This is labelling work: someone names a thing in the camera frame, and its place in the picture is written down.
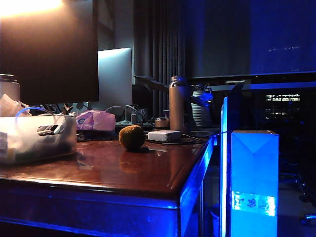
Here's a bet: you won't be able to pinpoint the white steel thermos bottle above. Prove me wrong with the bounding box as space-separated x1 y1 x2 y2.
0 74 21 102

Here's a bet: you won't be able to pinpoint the brown metal thermos bottle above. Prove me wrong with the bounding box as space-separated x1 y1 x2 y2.
168 76 190 135

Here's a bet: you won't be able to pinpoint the large dark computer monitor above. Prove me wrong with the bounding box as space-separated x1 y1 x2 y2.
0 0 100 106

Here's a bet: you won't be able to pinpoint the black usb cable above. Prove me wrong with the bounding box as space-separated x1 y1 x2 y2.
37 124 65 137

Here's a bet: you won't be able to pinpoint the crumpled white paper receipts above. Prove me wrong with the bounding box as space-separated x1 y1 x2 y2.
0 93 30 117

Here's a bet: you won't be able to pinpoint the black office chair base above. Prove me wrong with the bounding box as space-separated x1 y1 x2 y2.
280 172 316 226

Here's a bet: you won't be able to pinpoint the silver thermos cap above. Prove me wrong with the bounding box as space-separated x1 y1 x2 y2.
154 118 170 128

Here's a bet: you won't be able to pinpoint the tall white carton box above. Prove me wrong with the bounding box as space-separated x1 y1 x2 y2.
230 129 280 237

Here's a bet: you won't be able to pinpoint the black adapter power cable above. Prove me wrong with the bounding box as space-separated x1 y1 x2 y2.
147 133 210 145

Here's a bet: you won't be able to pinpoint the dark angular desk lamp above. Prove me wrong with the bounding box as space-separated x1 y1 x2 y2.
133 75 170 93

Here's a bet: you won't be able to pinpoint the purple tissue pack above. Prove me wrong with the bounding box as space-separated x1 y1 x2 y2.
76 110 117 132

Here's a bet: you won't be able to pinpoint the brown fuzzy kiwi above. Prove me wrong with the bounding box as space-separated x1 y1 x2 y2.
118 124 146 151

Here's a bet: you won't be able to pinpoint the white power adapter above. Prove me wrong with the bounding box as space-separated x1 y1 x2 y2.
148 130 182 143

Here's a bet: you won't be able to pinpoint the upright partition panel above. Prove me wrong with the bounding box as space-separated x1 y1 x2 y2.
220 96 232 237

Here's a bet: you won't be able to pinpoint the grey ribbed humidifier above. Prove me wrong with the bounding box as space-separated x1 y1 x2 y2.
190 84 214 128

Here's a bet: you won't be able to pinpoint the translucent plastic storage box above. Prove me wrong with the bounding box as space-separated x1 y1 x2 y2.
0 115 78 165

